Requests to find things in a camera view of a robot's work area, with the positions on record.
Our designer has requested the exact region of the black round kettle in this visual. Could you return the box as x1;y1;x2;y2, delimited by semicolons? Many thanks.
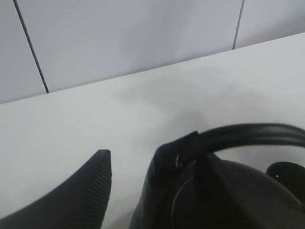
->
130;124;305;229

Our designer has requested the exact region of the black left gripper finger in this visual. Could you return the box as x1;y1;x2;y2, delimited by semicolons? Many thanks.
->
0;150;112;229

